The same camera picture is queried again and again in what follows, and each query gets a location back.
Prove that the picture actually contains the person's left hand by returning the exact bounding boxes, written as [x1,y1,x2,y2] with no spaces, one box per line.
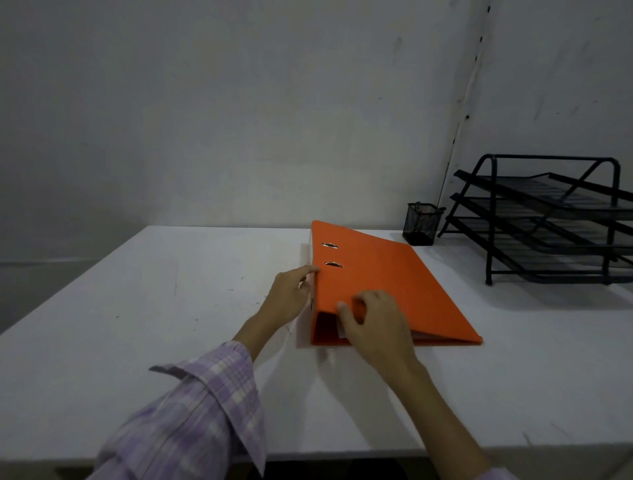
[258,265,320,328]

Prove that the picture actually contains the person's right hand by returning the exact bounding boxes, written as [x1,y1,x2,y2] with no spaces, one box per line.
[336,290,421,381]

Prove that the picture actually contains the orange lever arch binder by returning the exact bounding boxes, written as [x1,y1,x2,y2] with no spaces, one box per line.
[310,221,483,346]

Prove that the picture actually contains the person's right forearm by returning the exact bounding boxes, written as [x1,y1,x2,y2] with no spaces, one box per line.
[383,363,517,480]

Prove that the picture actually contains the person's left forearm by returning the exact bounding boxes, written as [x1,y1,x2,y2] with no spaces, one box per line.
[88,315,290,480]

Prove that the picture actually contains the black mesh pen holder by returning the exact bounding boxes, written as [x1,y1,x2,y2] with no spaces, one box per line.
[402,202,446,246]

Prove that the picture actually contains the black mesh letter tray rack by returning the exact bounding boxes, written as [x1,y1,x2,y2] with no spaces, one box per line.
[438,154,633,286]

